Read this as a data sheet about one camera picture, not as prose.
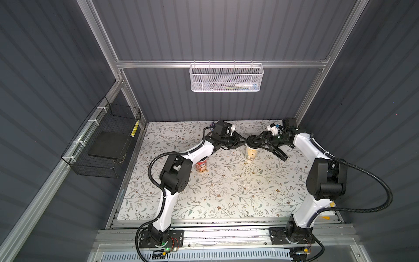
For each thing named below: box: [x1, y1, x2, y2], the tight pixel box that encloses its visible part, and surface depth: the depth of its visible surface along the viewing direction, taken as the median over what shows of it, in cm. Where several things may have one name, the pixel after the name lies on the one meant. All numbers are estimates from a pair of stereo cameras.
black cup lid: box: [246, 134, 262, 150], surface depth 88 cm
